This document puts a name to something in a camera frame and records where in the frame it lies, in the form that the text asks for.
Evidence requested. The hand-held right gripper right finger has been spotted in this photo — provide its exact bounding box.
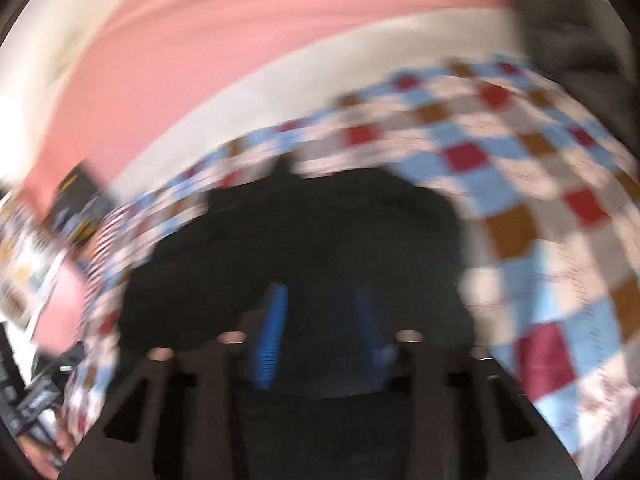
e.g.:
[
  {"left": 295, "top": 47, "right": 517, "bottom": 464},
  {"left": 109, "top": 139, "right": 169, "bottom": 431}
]
[{"left": 350, "top": 285, "right": 585, "bottom": 480}]

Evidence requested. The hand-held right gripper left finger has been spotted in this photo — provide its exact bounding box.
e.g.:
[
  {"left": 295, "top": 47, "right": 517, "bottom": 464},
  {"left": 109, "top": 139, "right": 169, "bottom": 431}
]
[{"left": 59, "top": 282, "right": 291, "bottom": 480}]

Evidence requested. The black garment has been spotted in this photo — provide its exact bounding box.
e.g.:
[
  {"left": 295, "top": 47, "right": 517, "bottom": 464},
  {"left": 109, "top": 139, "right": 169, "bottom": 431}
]
[{"left": 117, "top": 159, "right": 477, "bottom": 401}]

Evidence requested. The red white striped cloth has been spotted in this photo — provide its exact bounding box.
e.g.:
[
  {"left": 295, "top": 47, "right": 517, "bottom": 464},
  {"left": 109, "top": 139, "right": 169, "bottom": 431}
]
[{"left": 84, "top": 205, "right": 132, "bottom": 283}]

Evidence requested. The pink plastic storage box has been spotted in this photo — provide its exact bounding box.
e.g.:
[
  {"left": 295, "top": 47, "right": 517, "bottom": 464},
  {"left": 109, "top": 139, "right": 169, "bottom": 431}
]
[{"left": 30, "top": 255, "right": 97, "bottom": 357}]

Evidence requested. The checkered bed sheet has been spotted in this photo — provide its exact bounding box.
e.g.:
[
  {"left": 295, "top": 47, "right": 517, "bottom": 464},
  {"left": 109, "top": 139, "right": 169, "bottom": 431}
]
[{"left": 60, "top": 55, "right": 640, "bottom": 480}]

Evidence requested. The black cardboard box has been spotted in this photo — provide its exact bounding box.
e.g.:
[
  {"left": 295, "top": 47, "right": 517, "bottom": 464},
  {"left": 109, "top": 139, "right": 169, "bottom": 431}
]
[{"left": 44, "top": 161, "right": 120, "bottom": 257}]

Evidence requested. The pineapple print cloth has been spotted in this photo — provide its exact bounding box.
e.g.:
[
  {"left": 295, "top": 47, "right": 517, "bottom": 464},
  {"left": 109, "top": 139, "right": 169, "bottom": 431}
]
[{"left": 0, "top": 190, "right": 68, "bottom": 331}]

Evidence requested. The grey quilted cushion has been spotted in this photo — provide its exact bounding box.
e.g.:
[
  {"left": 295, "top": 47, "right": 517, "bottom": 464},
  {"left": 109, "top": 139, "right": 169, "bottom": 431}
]
[{"left": 500, "top": 0, "right": 637, "bottom": 161}]

